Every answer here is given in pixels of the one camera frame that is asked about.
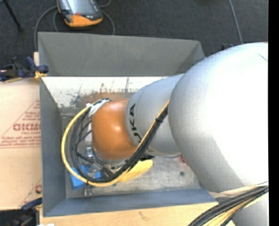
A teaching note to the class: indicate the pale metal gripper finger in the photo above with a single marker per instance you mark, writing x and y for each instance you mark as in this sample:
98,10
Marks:
90,153
93,171

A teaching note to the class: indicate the blue sponge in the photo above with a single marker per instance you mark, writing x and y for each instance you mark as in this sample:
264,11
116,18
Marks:
77,181

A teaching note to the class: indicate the yellow banana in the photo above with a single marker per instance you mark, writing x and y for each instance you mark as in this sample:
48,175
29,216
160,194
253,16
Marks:
142,169

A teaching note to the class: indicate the brown cardboard board red print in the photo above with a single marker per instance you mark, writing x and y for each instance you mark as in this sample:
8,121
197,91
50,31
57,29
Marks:
17,154

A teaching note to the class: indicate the small red thing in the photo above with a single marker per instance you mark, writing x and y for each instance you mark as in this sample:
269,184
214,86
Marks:
183,159

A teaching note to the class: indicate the grey metal bin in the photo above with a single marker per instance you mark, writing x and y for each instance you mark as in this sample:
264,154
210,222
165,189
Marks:
111,55

